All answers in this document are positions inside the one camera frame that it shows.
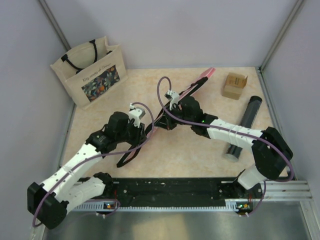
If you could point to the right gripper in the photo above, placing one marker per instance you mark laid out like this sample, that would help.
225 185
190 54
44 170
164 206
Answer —
165 120

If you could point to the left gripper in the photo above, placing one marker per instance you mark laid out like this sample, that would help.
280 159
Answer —
139 135

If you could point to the pink racket cover bag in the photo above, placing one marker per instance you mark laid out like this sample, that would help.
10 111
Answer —
197 80

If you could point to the black shuttlecock tube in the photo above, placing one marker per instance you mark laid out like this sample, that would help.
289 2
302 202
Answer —
233 152

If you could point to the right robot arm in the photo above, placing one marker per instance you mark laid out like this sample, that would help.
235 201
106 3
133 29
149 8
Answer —
270 151

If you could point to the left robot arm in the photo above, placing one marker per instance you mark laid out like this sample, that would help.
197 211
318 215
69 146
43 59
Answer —
50 201

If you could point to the small cardboard box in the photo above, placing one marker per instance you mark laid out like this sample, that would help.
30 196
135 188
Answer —
234 85

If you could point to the beige floral tote bag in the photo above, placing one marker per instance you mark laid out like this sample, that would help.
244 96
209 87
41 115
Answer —
90 70

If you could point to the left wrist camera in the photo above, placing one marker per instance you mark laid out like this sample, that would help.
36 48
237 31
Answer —
135 114

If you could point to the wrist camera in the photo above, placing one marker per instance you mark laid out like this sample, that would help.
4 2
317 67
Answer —
135 114
173 98

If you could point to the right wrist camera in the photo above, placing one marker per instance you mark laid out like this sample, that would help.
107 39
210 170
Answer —
173 98

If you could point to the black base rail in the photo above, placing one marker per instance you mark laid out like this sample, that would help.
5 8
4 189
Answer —
177 192

